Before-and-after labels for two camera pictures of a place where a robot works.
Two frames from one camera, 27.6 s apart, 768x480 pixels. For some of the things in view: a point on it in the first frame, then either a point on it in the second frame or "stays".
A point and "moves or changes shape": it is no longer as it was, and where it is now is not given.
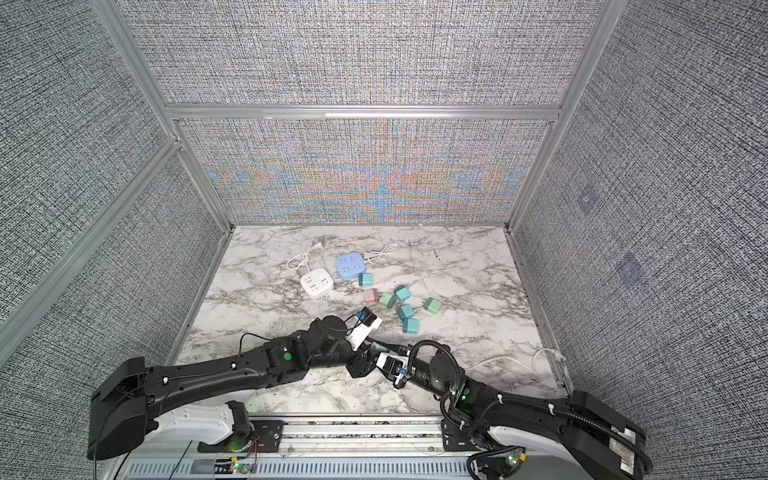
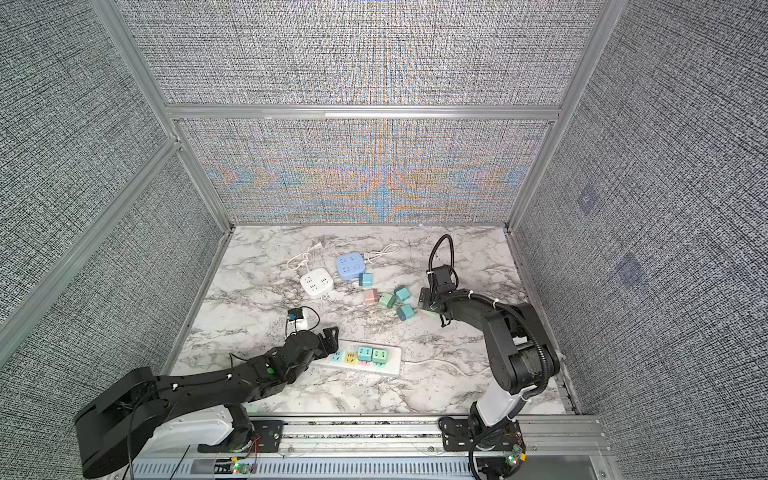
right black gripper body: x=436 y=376 → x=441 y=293
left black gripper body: x=360 y=363 → x=323 y=351
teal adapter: x=365 y=279 stays
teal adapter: x=410 y=325 moves or changes shape
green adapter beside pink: x=387 y=300 stays
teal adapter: x=402 y=292 stays
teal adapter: x=405 y=312 stays
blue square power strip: x=350 y=265 stays
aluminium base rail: x=330 y=448 stays
